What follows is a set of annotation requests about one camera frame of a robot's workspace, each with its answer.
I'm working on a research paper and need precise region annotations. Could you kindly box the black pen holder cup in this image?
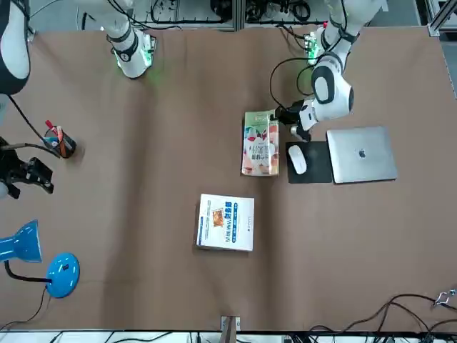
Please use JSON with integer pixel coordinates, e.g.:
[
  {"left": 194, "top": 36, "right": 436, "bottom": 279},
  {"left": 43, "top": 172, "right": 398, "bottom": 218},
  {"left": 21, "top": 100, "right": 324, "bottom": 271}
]
[{"left": 40, "top": 124, "right": 78, "bottom": 160}]

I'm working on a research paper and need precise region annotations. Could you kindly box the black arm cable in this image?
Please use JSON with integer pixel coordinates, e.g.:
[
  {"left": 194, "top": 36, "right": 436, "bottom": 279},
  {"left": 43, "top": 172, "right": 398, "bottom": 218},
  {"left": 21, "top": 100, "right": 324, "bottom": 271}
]
[
  {"left": 268, "top": 56, "right": 316, "bottom": 109},
  {"left": 6, "top": 93, "right": 62, "bottom": 159}
]

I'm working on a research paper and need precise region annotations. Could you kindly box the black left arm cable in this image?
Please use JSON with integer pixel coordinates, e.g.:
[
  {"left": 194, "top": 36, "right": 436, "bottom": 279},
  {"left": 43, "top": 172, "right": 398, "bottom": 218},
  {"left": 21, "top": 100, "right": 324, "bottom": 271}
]
[{"left": 268, "top": 56, "right": 316, "bottom": 109}]

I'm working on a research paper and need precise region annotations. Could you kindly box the silver laptop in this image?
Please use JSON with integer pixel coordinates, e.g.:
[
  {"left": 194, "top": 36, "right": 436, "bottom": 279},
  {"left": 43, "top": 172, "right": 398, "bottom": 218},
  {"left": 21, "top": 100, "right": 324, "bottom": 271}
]
[{"left": 325, "top": 125, "right": 399, "bottom": 185}]

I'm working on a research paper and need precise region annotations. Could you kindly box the aluminium frame rail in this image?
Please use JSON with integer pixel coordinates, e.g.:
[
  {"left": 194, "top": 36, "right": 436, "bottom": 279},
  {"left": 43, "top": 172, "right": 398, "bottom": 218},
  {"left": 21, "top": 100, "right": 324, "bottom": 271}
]
[{"left": 149, "top": 0, "right": 323, "bottom": 32}]

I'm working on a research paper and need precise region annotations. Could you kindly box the blue desk lamp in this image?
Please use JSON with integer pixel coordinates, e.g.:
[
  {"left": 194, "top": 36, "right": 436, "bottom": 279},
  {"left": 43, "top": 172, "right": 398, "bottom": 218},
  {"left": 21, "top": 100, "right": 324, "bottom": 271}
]
[{"left": 0, "top": 219, "right": 81, "bottom": 299}]

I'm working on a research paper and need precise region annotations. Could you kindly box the black lamp cable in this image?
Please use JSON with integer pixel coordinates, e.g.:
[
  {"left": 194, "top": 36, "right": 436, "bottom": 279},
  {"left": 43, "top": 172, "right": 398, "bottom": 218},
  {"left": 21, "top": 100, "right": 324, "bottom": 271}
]
[{"left": 0, "top": 285, "right": 53, "bottom": 332}]

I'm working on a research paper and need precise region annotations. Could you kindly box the black mouse mat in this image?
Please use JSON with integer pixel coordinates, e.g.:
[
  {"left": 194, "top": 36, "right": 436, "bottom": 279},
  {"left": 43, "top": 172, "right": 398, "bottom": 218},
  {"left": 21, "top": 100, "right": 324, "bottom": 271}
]
[{"left": 285, "top": 140, "right": 334, "bottom": 185}]

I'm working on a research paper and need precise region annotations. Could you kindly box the white computer mouse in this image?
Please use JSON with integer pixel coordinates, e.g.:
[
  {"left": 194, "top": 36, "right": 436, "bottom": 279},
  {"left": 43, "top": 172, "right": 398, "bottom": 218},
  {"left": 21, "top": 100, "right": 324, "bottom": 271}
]
[{"left": 287, "top": 144, "right": 308, "bottom": 176}]

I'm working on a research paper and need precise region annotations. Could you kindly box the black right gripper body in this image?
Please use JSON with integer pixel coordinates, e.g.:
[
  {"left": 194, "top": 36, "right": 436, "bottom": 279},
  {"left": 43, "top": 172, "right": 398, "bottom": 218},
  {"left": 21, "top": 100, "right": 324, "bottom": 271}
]
[{"left": 0, "top": 149, "right": 37, "bottom": 187}]

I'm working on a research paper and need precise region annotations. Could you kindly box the aluminium frame post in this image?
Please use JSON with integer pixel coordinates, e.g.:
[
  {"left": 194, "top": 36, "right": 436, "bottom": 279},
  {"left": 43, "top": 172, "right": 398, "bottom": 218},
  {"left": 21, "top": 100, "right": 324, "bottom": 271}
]
[
  {"left": 426, "top": 0, "right": 457, "bottom": 37},
  {"left": 220, "top": 314, "right": 241, "bottom": 343}
]

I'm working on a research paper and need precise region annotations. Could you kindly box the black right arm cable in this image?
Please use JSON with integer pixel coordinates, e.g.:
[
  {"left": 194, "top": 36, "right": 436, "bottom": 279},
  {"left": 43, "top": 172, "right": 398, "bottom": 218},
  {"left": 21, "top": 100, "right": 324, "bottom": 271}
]
[{"left": 6, "top": 93, "right": 62, "bottom": 159}]

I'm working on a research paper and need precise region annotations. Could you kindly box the colourful illustrated green book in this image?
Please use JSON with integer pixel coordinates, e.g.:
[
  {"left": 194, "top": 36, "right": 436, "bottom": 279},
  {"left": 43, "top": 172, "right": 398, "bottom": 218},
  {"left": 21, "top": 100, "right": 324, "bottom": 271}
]
[{"left": 241, "top": 109, "right": 281, "bottom": 178}]

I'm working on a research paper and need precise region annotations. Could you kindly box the white and blue book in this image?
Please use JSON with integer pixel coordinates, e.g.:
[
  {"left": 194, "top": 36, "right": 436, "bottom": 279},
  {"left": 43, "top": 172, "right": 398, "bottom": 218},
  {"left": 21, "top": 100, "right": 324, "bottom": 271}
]
[{"left": 195, "top": 193, "right": 256, "bottom": 253}]

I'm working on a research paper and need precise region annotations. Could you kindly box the orange pen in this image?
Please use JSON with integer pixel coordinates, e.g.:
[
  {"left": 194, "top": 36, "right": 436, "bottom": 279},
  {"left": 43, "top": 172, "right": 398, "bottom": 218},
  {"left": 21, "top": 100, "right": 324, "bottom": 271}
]
[{"left": 56, "top": 126, "right": 68, "bottom": 158}]

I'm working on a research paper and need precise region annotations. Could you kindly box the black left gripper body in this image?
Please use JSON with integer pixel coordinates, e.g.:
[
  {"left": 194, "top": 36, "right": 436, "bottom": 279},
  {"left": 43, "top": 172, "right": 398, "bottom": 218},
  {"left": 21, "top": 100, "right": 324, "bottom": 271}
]
[{"left": 279, "top": 101, "right": 305, "bottom": 126}]

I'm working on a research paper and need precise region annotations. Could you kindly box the black table edge cable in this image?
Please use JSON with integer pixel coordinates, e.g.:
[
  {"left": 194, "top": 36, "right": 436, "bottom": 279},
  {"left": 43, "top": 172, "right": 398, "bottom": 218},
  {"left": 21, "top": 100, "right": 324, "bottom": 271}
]
[{"left": 308, "top": 292, "right": 457, "bottom": 337}]

